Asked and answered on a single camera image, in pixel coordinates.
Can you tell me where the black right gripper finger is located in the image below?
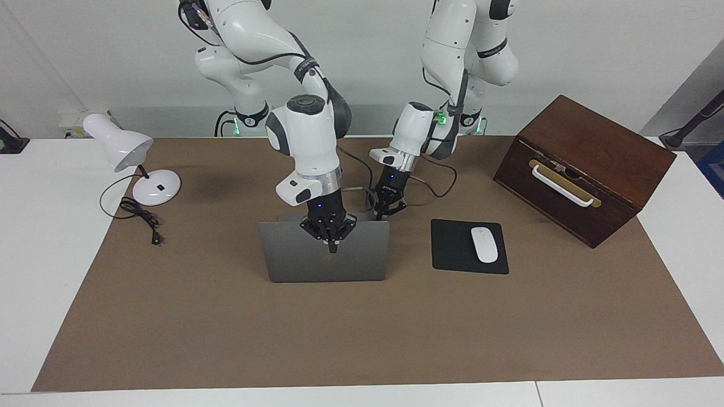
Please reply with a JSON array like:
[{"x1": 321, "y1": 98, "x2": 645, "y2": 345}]
[
  {"x1": 300, "y1": 218, "x2": 334, "y2": 252},
  {"x1": 331, "y1": 214, "x2": 358, "y2": 253}
]

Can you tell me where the grey aluminium laptop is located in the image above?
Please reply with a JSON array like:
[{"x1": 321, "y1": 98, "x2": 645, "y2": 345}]
[{"x1": 259, "y1": 212, "x2": 391, "y2": 283}]

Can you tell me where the black mouse pad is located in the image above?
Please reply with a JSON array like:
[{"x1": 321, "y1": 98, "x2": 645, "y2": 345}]
[{"x1": 431, "y1": 219, "x2": 510, "y2": 275}]

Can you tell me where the white computer mouse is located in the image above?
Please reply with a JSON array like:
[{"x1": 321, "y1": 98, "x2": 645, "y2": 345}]
[{"x1": 471, "y1": 227, "x2": 499, "y2": 264}]

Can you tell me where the brown table mat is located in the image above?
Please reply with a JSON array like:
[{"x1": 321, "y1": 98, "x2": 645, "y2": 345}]
[{"x1": 31, "y1": 136, "x2": 724, "y2": 392}]

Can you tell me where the white desk lamp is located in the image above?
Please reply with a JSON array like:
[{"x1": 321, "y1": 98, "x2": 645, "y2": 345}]
[{"x1": 83, "y1": 113, "x2": 182, "y2": 207}]

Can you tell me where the dark brown wooden box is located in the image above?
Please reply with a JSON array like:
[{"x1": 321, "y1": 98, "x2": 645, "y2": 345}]
[{"x1": 493, "y1": 94, "x2": 677, "y2": 249}]

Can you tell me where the white power strip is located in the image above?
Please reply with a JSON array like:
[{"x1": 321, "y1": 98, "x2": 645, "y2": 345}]
[{"x1": 59, "y1": 109, "x2": 122, "y2": 139}]

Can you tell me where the black tripod stand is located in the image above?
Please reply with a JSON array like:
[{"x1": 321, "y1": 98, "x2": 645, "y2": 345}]
[{"x1": 659, "y1": 90, "x2": 724, "y2": 150}]

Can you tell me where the blue crate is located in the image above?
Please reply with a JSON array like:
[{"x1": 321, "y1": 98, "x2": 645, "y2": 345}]
[{"x1": 697, "y1": 141, "x2": 724, "y2": 198}]

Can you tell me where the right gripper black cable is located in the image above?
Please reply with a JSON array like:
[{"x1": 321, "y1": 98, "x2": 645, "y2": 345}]
[{"x1": 177, "y1": 0, "x2": 378, "y2": 214}]

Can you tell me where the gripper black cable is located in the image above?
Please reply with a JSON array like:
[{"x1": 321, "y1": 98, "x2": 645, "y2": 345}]
[
  {"x1": 177, "y1": 0, "x2": 378, "y2": 214},
  {"x1": 410, "y1": 67, "x2": 470, "y2": 198}
]

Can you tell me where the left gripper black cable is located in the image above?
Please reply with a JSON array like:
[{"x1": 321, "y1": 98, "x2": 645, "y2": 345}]
[{"x1": 410, "y1": 67, "x2": 470, "y2": 198}]

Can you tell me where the black right arm base cable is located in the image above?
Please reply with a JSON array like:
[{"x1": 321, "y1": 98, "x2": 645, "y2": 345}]
[{"x1": 214, "y1": 110, "x2": 238, "y2": 137}]

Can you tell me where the white box handle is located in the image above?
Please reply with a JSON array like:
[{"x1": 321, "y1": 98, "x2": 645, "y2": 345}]
[{"x1": 532, "y1": 164, "x2": 594, "y2": 207}]

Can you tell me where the black lamp power cable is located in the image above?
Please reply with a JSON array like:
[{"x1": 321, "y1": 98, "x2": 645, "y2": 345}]
[{"x1": 100, "y1": 172, "x2": 165, "y2": 245}]

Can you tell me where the brass handle plate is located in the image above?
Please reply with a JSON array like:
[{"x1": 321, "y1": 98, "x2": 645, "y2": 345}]
[{"x1": 529, "y1": 159, "x2": 602, "y2": 209}]

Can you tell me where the black clamp mount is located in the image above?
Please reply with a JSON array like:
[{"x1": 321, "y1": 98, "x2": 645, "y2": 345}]
[{"x1": 0, "y1": 119, "x2": 30, "y2": 154}]

